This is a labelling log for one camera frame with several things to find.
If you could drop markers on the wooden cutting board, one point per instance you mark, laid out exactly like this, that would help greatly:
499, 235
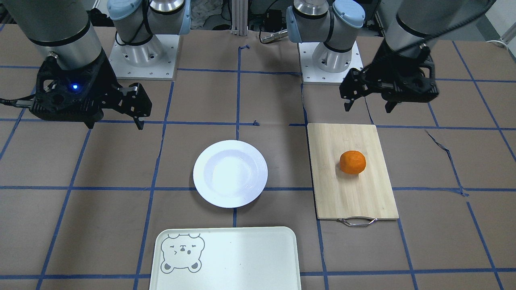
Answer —
350, 178

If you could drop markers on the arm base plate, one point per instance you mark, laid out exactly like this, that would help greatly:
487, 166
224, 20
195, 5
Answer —
155, 60
321, 66

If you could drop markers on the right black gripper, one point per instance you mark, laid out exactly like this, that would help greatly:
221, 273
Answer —
101, 79

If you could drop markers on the white round plate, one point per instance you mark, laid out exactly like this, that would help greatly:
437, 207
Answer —
230, 174

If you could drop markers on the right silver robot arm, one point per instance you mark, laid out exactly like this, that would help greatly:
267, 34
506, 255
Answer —
64, 27

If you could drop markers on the cream bear tray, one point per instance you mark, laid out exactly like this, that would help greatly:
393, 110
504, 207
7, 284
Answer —
248, 258

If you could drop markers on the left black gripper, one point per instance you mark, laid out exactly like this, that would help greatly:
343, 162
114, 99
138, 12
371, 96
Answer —
382, 60

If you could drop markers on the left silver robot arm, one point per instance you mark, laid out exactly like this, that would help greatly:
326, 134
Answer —
416, 22

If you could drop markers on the orange fruit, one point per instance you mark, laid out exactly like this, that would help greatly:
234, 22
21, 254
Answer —
352, 162

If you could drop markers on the aluminium frame post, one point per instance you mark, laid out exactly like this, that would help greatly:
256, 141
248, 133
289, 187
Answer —
239, 18

